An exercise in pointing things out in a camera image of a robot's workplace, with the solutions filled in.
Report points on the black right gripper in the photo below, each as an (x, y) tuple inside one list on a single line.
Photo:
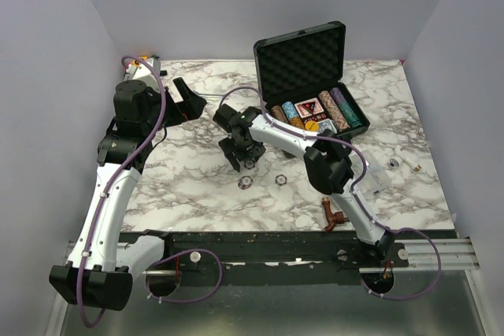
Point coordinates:
[(256, 153)]

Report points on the black poker set case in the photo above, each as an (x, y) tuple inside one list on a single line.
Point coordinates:
[(297, 66)]

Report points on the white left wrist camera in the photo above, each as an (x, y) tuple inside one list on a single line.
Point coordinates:
[(138, 71)]

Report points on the white brass small fitting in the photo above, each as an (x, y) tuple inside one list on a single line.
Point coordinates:
[(413, 164)]

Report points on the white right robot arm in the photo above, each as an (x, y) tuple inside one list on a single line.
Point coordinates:
[(326, 159)]

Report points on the black triangular all-in button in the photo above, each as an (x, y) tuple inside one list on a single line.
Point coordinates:
[(310, 107)]

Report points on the blue ten poker chip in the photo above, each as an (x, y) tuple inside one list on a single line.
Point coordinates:
[(249, 164), (280, 180), (245, 182)]

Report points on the yellow big blind button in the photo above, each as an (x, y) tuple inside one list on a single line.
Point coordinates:
[(311, 125)]

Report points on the blue playing card deck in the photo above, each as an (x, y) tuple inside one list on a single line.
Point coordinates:
[(326, 125)]

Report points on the brown chip stack row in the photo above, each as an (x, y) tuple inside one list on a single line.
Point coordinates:
[(278, 114)]

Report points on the silver open-end wrench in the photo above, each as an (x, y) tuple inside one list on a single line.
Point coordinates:
[(208, 95)]

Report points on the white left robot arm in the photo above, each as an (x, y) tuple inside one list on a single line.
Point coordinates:
[(98, 273)]

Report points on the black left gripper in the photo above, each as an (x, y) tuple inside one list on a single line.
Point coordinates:
[(191, 106)]

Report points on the brown faucet tap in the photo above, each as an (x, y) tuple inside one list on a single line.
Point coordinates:
[(333, 219)]

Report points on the teal chip stack row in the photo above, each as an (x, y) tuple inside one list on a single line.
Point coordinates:
[(349, 114)]

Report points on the clear plastic bag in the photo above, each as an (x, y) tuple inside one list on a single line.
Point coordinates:
[(376, 179)]

